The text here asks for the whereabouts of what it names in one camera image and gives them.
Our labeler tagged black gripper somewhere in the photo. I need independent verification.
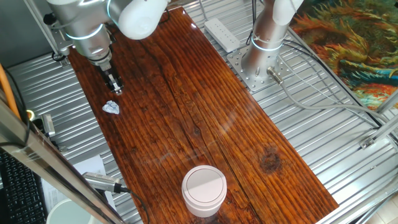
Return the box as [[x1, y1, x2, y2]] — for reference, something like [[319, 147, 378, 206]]
[[99, 64, 124, 95]]

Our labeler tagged white paper ball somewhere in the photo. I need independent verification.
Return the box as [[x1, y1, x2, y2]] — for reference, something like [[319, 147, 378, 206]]
[[102, 100, 121, 115]]

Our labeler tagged printed paper sheet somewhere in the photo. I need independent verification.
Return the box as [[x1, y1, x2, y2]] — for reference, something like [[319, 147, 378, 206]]
[[40, 154, 118, 214]]

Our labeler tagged orange pole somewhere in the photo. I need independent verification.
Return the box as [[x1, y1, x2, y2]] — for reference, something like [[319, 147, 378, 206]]
[[0, 63, 21, 119]]

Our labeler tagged white power strip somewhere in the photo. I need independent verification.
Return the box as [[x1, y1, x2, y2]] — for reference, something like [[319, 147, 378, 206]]
[[204, 17, 241, 53]]

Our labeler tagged white plastic cup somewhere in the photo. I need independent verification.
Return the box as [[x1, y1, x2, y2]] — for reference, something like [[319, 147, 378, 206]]
[[181, 165, 228, 218]]

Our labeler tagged black keyboard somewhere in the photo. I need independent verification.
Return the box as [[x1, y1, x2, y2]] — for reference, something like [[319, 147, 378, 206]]
[[0, 151, 48, 224]]

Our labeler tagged colourful painted cloth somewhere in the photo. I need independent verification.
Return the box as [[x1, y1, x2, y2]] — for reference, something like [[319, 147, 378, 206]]
[[290, 0, 398, 110]]

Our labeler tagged black cable clip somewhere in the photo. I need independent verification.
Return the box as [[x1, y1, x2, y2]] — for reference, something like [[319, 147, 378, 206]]
[[50, 51, 68, 62]]

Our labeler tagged grey mounted camera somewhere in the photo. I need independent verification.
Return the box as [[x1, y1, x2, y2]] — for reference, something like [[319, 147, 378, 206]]
[[41, 113, 57, 138]]

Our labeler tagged aluminium frame post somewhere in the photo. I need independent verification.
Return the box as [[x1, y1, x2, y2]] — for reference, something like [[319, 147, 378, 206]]
[[23, 0, 73, 68]]

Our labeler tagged ribbed silver camera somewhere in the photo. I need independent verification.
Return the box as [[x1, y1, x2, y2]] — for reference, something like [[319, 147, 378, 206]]
[[81, 171, 124, 194]]

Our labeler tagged shiny metal frame beam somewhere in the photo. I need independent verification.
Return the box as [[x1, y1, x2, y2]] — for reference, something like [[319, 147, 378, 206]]
[[0, 90, 126, 224]]

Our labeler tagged black camera cable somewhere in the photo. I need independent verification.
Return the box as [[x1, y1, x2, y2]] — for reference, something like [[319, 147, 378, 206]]
[[119, 185, 150, 224]]

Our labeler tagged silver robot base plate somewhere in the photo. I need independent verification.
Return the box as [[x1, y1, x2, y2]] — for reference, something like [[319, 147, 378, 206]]
[[226, 46, 293, 92]]

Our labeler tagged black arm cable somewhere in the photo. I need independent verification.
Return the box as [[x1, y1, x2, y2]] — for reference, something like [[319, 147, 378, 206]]
[[246, 0, 259, 45]]

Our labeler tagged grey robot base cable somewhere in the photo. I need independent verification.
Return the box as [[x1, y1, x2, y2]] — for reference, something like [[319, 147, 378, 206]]
[[266, 66, 398, 131]]

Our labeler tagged black floor cable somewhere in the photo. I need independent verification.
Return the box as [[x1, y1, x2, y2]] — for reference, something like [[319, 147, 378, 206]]
[[282, 39, 385, 129]]

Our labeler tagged aluminium diagonal frame strut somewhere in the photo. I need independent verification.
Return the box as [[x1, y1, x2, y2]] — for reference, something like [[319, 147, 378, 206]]
[[359, 90, 398, 150]]

